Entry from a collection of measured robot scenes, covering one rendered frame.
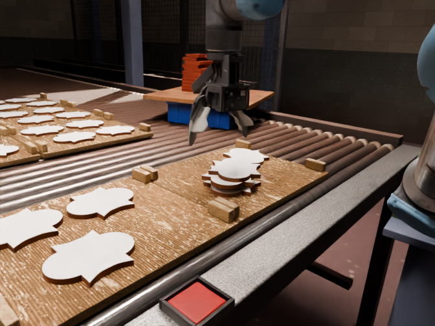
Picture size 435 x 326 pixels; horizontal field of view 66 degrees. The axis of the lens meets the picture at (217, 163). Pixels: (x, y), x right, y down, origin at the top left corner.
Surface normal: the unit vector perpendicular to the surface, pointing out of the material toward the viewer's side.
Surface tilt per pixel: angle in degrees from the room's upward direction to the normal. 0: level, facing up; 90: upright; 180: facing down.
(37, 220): 0
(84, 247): 0
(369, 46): 90
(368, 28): 90
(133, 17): 90
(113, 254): 0
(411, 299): 90
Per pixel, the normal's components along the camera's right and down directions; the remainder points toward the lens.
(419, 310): -0.79, 0.18
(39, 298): 0.04, -0.94
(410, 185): -0.90, -0.11
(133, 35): 0.74, 0.25
